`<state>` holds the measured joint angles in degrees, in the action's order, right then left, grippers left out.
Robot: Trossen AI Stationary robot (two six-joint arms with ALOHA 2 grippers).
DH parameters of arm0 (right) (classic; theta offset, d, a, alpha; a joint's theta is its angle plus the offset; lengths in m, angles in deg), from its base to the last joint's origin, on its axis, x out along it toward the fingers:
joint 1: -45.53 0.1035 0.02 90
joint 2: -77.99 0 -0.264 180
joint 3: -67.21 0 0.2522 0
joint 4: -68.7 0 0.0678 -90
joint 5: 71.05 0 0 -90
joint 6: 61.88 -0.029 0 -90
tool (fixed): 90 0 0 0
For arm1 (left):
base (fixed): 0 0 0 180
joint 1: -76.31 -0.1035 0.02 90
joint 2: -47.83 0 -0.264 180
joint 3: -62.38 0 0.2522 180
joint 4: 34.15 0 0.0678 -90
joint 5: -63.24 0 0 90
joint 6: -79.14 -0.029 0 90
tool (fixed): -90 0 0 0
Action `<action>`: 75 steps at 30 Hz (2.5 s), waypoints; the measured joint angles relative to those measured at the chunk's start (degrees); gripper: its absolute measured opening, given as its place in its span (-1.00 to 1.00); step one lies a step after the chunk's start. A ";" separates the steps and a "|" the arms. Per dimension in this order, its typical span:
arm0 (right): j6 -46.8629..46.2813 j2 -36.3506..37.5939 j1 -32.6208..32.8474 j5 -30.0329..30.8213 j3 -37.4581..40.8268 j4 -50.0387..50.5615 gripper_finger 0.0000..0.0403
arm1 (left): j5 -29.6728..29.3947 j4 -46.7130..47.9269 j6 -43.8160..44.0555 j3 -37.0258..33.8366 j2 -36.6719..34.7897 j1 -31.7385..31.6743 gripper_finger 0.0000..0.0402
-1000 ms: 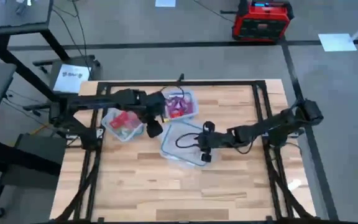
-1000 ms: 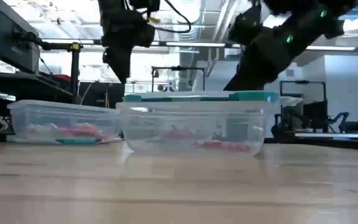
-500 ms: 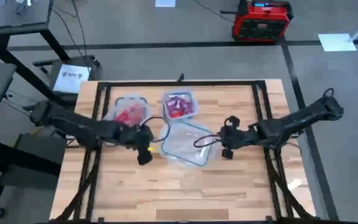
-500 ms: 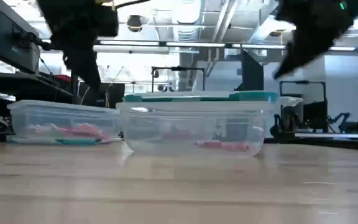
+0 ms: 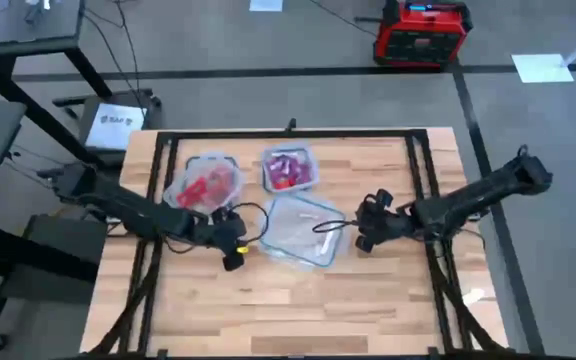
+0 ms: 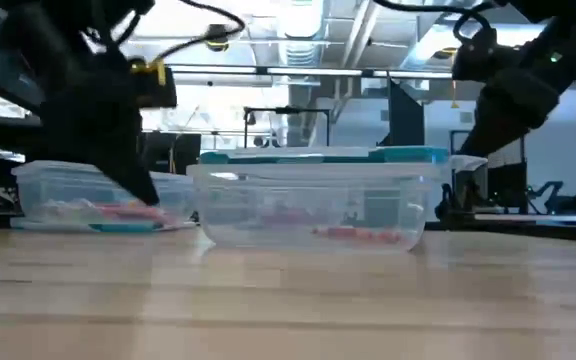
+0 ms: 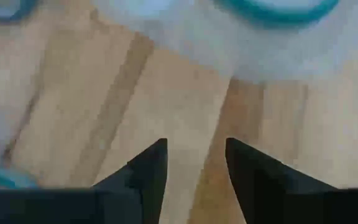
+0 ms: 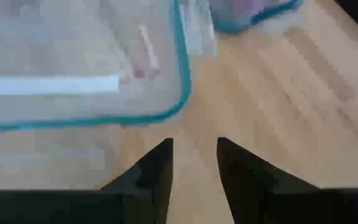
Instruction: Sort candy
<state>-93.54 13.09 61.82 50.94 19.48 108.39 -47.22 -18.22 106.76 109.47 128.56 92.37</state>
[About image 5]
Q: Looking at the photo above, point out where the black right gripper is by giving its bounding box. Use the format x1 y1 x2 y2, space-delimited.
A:
354 197 418 254

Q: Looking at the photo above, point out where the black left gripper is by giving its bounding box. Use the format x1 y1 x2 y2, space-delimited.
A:
194 209 249 273

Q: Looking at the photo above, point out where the medium teal-rimmed plastic lid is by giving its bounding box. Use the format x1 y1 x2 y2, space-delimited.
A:
256 193 348 270

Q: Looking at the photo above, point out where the medium clear plastic container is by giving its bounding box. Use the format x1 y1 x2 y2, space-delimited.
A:
256 193 348 270

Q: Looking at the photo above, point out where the large clear plastic container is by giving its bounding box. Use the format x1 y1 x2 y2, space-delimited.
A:
161 151 247 217

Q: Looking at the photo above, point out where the small clear plastic container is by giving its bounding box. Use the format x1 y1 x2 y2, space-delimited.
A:
259 141 321 195

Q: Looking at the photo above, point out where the white tape piece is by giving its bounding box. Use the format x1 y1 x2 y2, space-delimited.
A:
461 286 487 308

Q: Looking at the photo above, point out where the white printed paper sheet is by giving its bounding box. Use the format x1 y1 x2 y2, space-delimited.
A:
84 102 148 152

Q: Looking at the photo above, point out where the red black power station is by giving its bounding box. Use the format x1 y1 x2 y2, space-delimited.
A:
372 0 474 70

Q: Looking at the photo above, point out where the white floor paper sheet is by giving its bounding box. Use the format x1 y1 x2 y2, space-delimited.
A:
249 0 285 13

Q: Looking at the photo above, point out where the dark grey desk mat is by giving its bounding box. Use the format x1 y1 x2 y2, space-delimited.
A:
0 0 83 47

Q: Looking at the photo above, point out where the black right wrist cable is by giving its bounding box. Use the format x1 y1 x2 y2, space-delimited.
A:
311 219 360 235

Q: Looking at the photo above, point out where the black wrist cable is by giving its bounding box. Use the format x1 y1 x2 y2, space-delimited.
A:
311 219 360 235
226 201 270 247

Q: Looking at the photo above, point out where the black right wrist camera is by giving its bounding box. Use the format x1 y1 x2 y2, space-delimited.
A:
371 188 395 210

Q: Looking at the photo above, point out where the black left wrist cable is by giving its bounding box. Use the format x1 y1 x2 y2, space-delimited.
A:
226 201 270 247

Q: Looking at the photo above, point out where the black metal table frame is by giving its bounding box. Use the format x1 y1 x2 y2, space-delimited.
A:
81 127 512 360

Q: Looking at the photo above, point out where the black floor cable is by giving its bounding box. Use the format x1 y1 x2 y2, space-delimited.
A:
307 0 380 37
81 0 142 96

